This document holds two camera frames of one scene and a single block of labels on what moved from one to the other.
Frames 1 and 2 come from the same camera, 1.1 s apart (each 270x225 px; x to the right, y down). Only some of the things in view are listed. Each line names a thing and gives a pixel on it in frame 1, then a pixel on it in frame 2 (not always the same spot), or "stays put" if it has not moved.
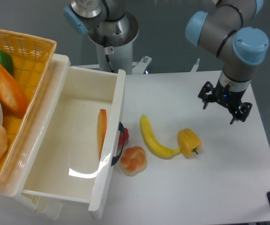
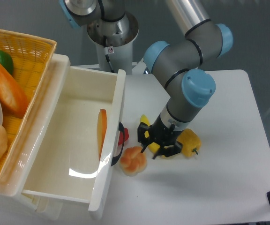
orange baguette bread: (14, 99) stays put
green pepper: (4, 59) stays put
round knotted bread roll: (133, 161) stays put
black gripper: (230, 100) -> (161, 133)
